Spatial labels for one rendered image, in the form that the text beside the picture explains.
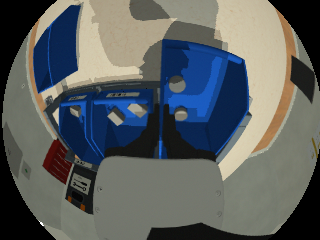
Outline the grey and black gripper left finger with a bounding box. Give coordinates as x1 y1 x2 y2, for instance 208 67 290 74
104 103 160 158

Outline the blue bin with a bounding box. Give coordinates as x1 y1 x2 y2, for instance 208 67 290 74
91 89 153 157
59 91 104 166
33 5 81 94
159 39 249 159

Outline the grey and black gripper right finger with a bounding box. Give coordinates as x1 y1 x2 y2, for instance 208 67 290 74
162 104 216 162

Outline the small beige block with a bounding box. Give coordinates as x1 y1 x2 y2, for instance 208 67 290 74
107 107 126 126
127 104 148 118

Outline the black storage case with orange latches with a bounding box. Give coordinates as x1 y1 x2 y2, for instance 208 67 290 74
65 164 97 215

